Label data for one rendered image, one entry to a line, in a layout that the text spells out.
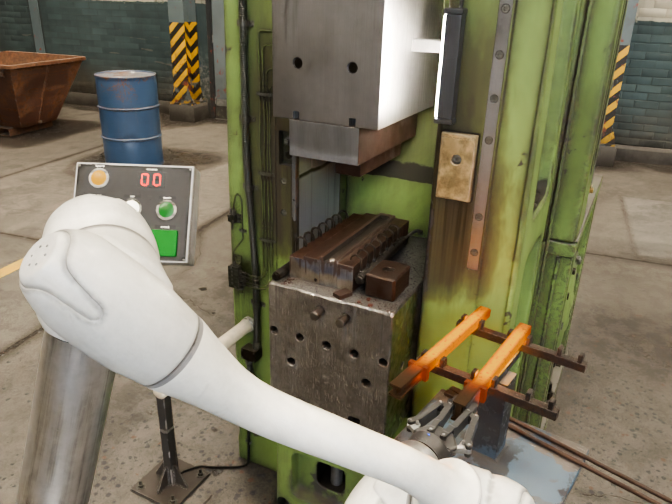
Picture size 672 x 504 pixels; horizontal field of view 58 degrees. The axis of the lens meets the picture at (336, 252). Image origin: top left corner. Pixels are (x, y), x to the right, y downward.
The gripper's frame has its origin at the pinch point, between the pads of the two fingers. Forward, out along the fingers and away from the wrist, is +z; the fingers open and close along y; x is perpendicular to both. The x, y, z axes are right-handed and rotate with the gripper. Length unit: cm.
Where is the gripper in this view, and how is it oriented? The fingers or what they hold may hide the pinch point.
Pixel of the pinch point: (466, 401)
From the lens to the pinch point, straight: 127.1
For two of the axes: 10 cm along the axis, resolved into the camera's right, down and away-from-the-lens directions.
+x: 0.3, -9.2, -3.9
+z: 5.6, -3.1, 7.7
